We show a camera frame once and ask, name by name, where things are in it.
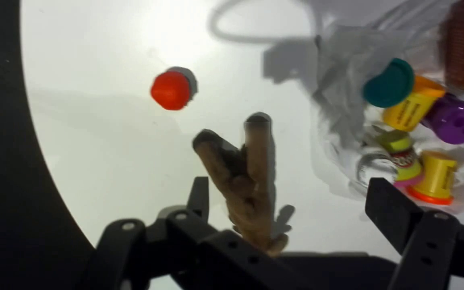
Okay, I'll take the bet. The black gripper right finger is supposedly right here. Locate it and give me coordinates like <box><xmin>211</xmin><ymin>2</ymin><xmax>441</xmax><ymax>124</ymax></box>
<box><xmin>364</xmin><ymin>176</ymin><xmax>464</xmax><ymax>290</ymax></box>

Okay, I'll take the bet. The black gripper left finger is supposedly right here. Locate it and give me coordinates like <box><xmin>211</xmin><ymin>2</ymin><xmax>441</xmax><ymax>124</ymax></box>
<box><xmin>74</xmin><ymin>176</ymin><xmax>254</xmax><ymax>290</ymax></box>

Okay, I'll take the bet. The yellow tub pink lid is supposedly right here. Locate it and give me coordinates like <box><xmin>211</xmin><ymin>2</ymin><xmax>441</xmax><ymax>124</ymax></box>
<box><xmin>377</xmin><ymin>128</ymin><xmax>425</xmax><ymax>191</ymax></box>

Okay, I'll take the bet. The brown plush toy animal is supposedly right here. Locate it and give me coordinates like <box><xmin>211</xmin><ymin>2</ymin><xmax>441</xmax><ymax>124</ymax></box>
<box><xmin>190</xmin><ymin>110</ymin><xmax>298</xmax><ymax>258</ymax></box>

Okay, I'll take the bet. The purple lid dough tub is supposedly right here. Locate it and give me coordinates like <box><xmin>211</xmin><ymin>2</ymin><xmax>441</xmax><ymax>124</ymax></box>
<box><xmin>422</xmin><ymin>94</ymin><xmax>464</xmax><ymax>147</ymax></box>

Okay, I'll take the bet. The red plastic cap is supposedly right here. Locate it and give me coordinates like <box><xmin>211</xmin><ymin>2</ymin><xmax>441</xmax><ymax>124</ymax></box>
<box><xmin>148</xmin><ymin>65</ymin><xmax>199</xmax><ymax>113</ymax></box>

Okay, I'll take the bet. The yellow tub teal lid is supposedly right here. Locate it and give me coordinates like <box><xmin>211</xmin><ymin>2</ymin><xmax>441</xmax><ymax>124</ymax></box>
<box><xmin>360</xmin><ymin>57</ymin><xmax>449</xmax><ymax>134</ymax></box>

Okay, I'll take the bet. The white plastic bag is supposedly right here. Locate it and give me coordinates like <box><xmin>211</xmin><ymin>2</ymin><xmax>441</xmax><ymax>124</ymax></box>
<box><xmin>310</xmin><ymin>0</ymin><xmax>464</xmax><ymax>218</ymax></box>

